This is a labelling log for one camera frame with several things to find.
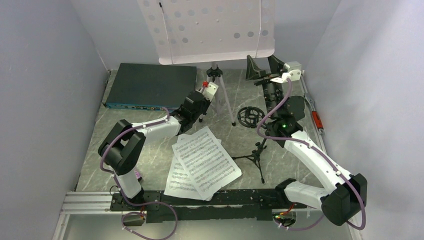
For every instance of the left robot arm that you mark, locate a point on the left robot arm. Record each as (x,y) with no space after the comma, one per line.
(120,150)

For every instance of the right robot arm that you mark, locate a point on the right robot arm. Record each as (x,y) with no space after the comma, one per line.
(342,195)

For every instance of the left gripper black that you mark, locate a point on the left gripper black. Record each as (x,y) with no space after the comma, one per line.
(207,105)

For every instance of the red handled wrench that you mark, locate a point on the red handled wrench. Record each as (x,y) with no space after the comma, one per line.
(315,116)

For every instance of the purple glitter tube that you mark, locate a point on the purple glitter tube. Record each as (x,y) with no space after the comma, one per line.
(138,175)

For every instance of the sheet music page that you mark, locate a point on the sheet music page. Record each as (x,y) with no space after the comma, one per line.
(206,162)
(178,183)

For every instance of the aluminium frame rail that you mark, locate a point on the aluminium frame rail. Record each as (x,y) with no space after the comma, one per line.
(86,202)

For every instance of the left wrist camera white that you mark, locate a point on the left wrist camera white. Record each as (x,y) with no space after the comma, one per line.
(210,88)

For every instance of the dark network switch box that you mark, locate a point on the dark network switch box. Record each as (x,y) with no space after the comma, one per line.
(150,86)

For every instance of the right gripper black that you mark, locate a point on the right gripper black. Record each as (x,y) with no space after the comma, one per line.
(252,71)

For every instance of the lilac perforated music stand desk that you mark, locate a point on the lilac perforated music stand desk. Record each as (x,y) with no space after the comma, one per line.
(205,31)

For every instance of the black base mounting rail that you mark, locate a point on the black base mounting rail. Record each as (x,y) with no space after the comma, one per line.
(258,204)

